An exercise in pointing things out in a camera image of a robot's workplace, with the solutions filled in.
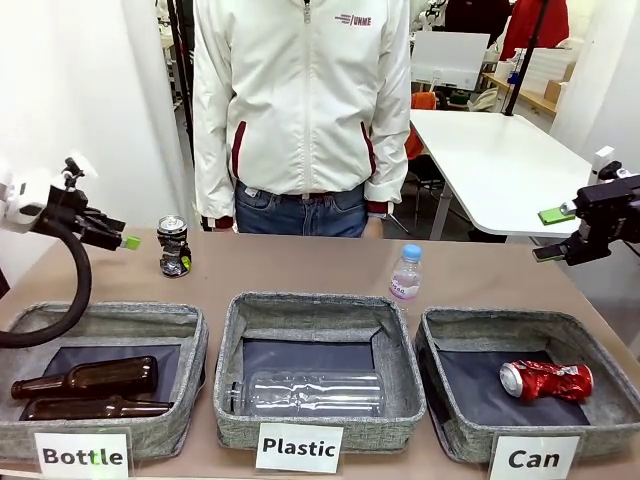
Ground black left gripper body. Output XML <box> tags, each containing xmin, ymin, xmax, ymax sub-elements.
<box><xmin>36</xmin><ymin>185</ymin><xmax>91</xmax><ymax>238</ymax></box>

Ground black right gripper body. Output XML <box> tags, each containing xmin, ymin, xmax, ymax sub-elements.
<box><xmin>571</xmin><ymin>173</ymin><xmax>640</xmax><ymax>267</ymax></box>

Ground crushed red can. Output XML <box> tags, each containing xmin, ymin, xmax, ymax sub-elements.
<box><xmin>499</xmin><ymin>359</ymin><xmax>595</xmax><ymax>403</ymax></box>

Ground brown glass bottle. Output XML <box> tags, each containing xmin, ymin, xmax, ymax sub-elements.
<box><xmin>10</xmin><ymin>355</ymin><xmax>161</xmax><ymax>401</ymax></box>
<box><xmin>21</xmin><ymin>394</ymin><xmax>176</xmax><ymax>422</ymax></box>

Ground clear plastic bottle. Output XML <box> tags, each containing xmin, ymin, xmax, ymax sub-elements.
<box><xmin>224</xmin><ymin>368</ymin><xmax>384</xmax><ymax>418</ymax></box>

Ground person's right forearm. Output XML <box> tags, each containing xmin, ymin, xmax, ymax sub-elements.
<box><xmin>192</xmin><ymin>99</ymin><xmax>237</xmax><ymax>232</ymax></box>

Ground person's left forearm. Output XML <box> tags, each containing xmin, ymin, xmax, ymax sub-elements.
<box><xmin>363</xmin><ymin>99</ymin><xmax>413</xmax><ymax>220</ymax></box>

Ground crushed silver can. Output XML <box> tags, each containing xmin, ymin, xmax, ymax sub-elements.
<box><xmin>155</xmin><ymin>214</ymin><xmax>194</xmax><ymax>279</ymax></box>

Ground grey fabric basket bottle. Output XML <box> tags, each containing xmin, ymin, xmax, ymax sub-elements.
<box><xmin>0</xmin><ymin>299</ymin><xmax>210</xmax><ymax>462</ymax></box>

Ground grey fabric basket can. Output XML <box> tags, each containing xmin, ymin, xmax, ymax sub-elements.
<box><xmin>414</xmin><ymin>305</ymin><xmax>640</xmax><ymax>465</ymax></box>

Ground white Can label card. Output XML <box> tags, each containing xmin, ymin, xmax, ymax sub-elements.
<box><xmin>488</xmin><ymin>433</ymin><xmax>582</xmax><ymax>480</ymax></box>

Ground grey fabric basket plastic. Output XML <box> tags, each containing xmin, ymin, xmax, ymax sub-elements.
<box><xmin>213</xmin><ymin>291</ymin><xmax>428</xmax><ymax>454</ymax></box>

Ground white background table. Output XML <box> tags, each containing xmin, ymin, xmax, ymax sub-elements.
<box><xmin>406</xmin><ymin>108</ymin><xmax>602</xmax><ymax>241</ymax></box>

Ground cardboard box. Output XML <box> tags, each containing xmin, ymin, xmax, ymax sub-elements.
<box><xmin>543</xmin><ymin>78</ymin><xmax>574</xmax><ymax>102</ymax></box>

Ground small pink-label plastic bottle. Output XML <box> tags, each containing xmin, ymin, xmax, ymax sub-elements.
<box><xmin>388</xmin><ymin>243</ymin><xmax>424</xmax><ymax>303</ymax></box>

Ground black slanted pole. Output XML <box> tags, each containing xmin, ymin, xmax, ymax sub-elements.
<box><xmin>503</xmin><ymin>0</ymin><xmax>552</xmax><ymax>118</ymax></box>

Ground white box stack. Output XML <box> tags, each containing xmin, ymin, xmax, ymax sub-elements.
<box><xmin>514</xmin><ymin>46</ymin><xmax>577</xmax><ymax>97</ymax></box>

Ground black tripod stand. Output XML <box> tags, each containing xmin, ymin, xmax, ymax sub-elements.
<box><xmin>166</xmin><ymin>0</ymin><xmax>196</xmax><ymax>162</ymax></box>

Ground white monitor panel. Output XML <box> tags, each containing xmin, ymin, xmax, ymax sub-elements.
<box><xmin>410</xmin><ymin>31</ymin><xmax>492</xmax><ymax>88</ymax></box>

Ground blue jeans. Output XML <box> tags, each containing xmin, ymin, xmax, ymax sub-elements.
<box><xmin>233</xmin><ymin>179</ymin><xmax>371</xmax><ymax>239</ymax></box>

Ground red garment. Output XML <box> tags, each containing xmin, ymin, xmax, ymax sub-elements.
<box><xmin>499</xmin><ymin>0</ymin><xmax>571</xmax><ymax>62</ymax></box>

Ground white Bottle label card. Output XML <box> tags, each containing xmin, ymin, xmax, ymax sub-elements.
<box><xmin>33</xmin><ymin>430</ymin><xmax>131</xmax><ymax>479</ymax></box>

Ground white zip jacket torso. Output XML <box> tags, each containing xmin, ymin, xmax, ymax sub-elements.
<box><xmin>191</xmin><ymin>0</ymin><xmax>414</xmax><ymax>232</ymax></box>

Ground white Plastic label card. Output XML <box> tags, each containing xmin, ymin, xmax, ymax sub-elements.
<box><xmin>254</xmin><ymin>421</ymin><xmax>346</xmax><ymax>475</ymax></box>

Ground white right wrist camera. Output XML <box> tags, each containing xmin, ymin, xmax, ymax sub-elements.
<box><xmin>591</xmin><ymin>145</ymin><xmax>633</xmax><ymax>182</ymax></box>

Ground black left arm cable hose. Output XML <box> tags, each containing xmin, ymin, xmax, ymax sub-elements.
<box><xmin>0</xmin><ymin>218</ymin><xmax>94</xmax><ymax>350</ymax></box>

